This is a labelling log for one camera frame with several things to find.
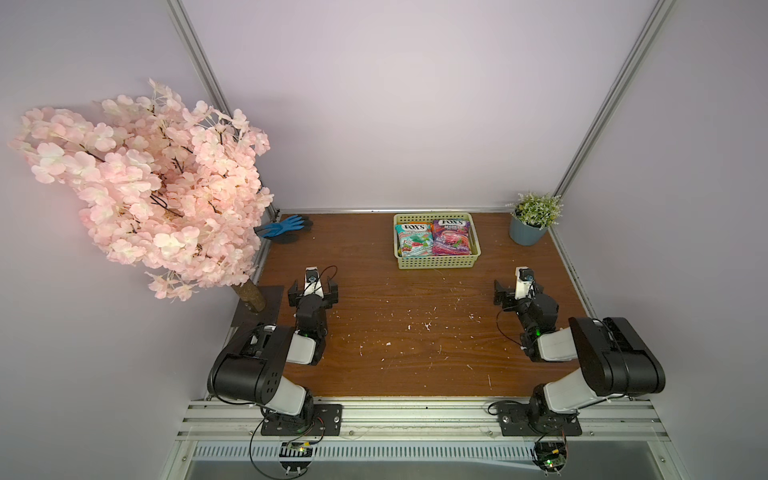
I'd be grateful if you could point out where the purple candy bag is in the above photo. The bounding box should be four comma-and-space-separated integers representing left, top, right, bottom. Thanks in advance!
432, 219, 472, 256

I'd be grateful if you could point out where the teal Fox's candy bag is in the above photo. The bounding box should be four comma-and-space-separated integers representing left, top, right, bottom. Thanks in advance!
395, 223, 433, 258

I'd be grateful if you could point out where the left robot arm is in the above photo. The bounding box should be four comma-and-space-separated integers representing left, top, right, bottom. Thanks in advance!
207, 276, 339, 430

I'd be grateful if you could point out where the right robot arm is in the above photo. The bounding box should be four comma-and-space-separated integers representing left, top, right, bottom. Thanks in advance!
493, 268, 666, 433

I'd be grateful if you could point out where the green plastic basket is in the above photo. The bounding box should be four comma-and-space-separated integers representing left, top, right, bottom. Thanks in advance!
393, 211, 482, 270

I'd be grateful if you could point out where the blue black work glove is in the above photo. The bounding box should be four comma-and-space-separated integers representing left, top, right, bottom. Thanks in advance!
254, 215, 314, 244

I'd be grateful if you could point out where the small potted green plant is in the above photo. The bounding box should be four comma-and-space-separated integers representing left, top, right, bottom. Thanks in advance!
509, 192, 563, 246

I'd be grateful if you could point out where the left controller board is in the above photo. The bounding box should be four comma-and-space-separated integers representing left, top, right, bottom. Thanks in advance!
278, 441, 315, 478

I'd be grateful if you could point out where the controller board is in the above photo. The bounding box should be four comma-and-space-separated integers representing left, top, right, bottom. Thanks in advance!
533, 441, 568, 474
278, 441, 315, 478

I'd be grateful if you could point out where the right controller board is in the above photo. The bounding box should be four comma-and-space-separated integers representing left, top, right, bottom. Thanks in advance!
533, 441, 568, 474

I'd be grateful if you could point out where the pink artificial blossom tree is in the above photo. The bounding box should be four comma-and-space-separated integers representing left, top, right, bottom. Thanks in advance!
11, 82, 273, 311

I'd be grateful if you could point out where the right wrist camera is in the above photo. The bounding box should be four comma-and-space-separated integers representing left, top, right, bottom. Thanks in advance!
515, 266, 535, 300

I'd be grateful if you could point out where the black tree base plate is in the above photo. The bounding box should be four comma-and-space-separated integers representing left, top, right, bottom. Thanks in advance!
230, 286, 284, 328

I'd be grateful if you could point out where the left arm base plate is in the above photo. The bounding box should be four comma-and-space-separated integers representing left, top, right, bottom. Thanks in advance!
260, 403, 343, 437

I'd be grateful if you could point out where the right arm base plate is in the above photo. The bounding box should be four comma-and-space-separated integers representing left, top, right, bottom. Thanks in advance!
486, 399, 583, 437

